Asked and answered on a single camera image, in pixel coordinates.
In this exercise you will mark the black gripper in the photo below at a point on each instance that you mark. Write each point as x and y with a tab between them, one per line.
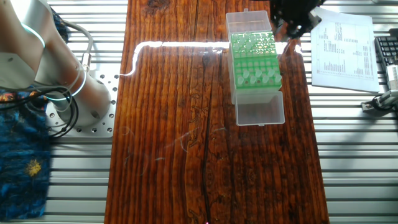
295	12

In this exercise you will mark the clear box with green rack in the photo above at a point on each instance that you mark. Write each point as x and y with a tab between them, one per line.
261	110
245	21

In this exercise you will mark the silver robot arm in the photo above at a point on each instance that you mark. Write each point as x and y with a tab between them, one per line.
37	46

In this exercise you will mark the printed white paper sheet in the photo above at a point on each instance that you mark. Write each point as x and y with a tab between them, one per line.
342	81

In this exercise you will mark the black keyboard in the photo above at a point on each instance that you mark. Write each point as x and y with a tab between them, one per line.
387	49

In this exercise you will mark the brown wooden board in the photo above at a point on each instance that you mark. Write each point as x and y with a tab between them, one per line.
186	155

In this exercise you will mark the blue starry painted cloth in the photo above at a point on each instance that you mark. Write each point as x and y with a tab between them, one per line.
21	174

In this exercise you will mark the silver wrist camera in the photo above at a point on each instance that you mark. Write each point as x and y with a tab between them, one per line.
315	20

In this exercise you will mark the silver camera on stand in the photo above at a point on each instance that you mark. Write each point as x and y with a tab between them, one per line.
392	76

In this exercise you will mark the aluminium camera bracket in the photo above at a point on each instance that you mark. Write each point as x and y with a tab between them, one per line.
388	98

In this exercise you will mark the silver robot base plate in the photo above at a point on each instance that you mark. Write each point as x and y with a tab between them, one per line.
109	127

